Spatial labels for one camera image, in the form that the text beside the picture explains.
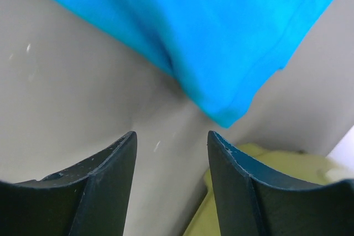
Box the green plastic laundry basket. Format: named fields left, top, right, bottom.
left=185, top=134, right=353, bottom=235

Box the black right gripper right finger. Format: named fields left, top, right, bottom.
left=207, top=131, right=353, bottom=235

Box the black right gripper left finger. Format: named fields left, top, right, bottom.
left=1, top=132, right=137, bottom=235

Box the blue t-shirt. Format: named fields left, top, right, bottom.
left=55, top=0, right=333, bottom=128

